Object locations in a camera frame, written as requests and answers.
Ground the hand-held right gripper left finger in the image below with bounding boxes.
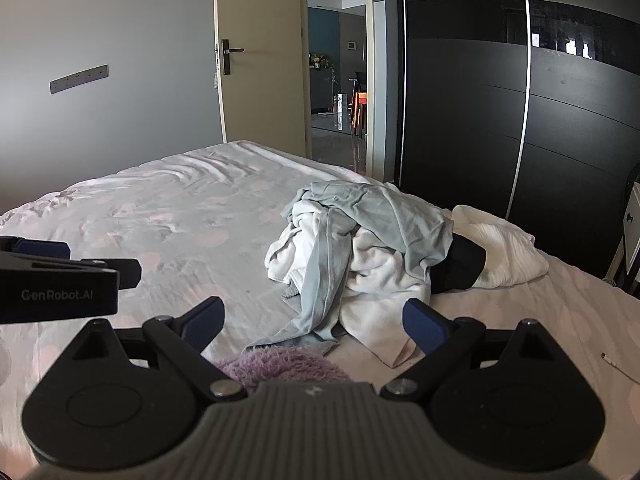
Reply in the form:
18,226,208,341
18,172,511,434
71,296,248,402

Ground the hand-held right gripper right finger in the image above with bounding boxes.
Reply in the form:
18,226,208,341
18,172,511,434
379,298,562,400

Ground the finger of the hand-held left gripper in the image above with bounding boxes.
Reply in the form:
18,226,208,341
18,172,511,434
0,252,143,291
0,236,72,262

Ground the grey long-sleeve shirt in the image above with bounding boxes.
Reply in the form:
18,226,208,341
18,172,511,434
244,180,455,357

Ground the pink dotted bed sheet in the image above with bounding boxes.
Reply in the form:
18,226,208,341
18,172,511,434
0,140,640,480

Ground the white fleece garment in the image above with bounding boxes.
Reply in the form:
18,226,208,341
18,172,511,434
264,197,434,369

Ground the black garment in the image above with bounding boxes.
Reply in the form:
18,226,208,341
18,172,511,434
429,232,487,295

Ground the purple fuzzy cloth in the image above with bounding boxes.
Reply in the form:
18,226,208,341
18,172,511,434
215,347,354,396

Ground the white ribbed cloth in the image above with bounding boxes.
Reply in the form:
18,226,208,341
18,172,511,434
450,204,550,290

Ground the dark wardrobe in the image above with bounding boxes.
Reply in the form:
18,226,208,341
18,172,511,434
394,0,640,281

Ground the white bedside cabinet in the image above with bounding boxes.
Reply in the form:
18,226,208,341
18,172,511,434
612,164,640,297

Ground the orange chair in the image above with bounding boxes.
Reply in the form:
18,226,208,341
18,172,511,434
349,90,370,137

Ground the cream door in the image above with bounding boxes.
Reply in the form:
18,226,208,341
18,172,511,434
213,0,314,159

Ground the dark hallway sideboard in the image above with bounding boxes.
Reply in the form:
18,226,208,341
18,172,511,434
309,66,335,115

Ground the grey wall strip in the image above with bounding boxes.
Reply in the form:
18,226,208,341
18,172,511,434
49,64,110,95

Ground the white cable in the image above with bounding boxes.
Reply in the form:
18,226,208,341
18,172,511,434
601,352,640,380

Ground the dark door handle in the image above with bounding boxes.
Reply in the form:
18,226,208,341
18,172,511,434
220,39,245,77

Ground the white door frame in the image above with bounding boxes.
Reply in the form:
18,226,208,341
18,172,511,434
363,0,402,184

